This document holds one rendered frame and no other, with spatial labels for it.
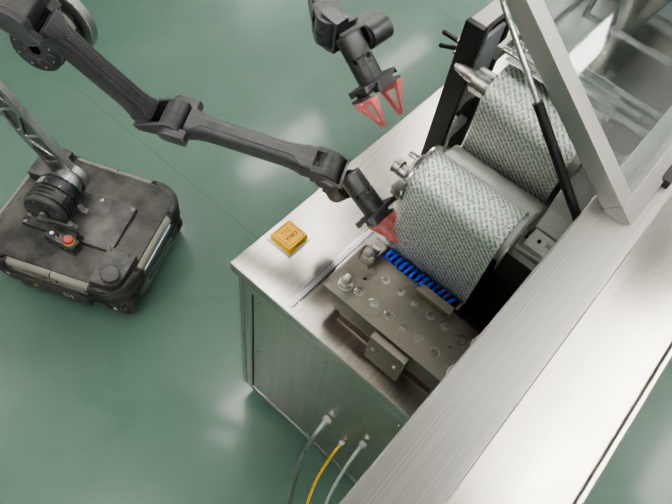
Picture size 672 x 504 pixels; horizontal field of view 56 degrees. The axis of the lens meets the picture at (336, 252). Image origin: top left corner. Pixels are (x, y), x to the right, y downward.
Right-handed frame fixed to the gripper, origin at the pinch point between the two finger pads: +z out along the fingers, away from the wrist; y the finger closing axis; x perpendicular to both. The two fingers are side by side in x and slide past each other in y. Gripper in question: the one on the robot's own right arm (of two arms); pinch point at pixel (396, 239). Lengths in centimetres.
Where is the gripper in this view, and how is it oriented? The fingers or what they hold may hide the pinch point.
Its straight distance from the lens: 153.1
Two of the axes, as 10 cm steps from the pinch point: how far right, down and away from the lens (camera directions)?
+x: 4.7, -1.5, -8.7
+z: 5.9, 7.9, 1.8
